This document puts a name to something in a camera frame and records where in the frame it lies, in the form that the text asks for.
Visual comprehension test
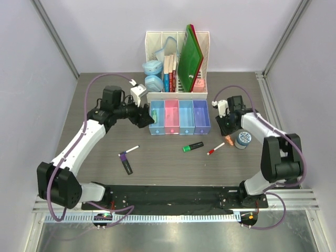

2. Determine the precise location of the red folder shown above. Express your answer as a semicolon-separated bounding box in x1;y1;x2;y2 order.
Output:
190;24;204;91

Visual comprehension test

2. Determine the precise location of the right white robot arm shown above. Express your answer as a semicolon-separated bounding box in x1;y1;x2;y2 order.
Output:
212;96;305;208

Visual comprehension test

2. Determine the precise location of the purple drawer bin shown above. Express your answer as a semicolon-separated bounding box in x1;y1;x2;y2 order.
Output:
193;100;211;134

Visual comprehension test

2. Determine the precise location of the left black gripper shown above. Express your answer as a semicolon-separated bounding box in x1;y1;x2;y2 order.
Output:
114;95;154;128

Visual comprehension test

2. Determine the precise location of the purple capped white pen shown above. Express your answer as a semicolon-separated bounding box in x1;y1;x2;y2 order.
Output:
123;145;140;154

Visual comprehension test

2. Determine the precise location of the blue spine book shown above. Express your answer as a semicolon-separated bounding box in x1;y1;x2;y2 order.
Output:
163;56;170;92

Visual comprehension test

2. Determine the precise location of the pink eraser box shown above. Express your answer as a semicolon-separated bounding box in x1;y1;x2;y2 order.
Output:
192;78;205;93

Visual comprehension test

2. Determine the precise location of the purple black highlighter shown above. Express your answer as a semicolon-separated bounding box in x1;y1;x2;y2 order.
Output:
119;152;133;175

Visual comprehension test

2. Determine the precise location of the white file organizer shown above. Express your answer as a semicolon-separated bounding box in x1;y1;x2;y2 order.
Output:
144;31;210;102

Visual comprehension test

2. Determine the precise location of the green folder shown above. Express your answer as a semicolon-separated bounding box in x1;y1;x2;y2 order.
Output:
177;24;198;92

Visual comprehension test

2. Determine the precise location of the pink drawer bin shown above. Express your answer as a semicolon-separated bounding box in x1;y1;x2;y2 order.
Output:
164;100;180;134

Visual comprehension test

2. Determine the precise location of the lower blue tape dispenser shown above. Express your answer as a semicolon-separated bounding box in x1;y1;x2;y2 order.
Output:
144;75;164;92

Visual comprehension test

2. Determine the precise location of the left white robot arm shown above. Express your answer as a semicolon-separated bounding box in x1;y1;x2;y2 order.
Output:
37;85;154;209

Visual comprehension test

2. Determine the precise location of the green black highlighter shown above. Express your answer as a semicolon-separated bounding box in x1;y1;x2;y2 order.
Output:
182;142;204;152

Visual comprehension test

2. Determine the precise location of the blue tape dispenser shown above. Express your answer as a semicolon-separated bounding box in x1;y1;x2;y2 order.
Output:
144;75;164;92
142;60;163;78

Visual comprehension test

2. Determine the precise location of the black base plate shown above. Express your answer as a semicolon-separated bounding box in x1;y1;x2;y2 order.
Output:
78;184;269;214

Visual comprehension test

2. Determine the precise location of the orange mini highlighter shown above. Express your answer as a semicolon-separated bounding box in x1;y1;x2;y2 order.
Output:
224;135;234;146

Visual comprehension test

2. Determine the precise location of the light green mini highlighter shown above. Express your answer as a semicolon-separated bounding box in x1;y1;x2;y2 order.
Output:
152;110;157;123

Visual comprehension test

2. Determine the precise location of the red capped white pen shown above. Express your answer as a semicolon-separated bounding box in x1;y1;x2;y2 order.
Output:
207;142;225;155

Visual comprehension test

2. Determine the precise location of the red spine book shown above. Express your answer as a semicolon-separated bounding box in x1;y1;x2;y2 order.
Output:
172;53;177;92
169;54;174;92

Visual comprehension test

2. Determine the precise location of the blue washi tape roll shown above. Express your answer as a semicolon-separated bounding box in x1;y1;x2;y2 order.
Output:
234;131;252;150

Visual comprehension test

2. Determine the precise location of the blue clear pouch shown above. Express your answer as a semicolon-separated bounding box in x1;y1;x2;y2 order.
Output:
154;36;180;62

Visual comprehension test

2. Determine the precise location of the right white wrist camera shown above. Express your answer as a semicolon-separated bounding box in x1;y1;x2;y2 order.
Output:
212;100;228;118

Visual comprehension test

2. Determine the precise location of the white cable duct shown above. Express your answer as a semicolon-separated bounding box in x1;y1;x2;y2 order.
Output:
44;213;242;224

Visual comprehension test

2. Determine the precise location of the upper blue tape dispenser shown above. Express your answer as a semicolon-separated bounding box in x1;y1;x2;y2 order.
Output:
142;60;163;78

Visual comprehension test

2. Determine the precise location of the blue drawer bin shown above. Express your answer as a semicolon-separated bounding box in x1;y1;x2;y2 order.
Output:
149;100;165;135
178;100;195;135

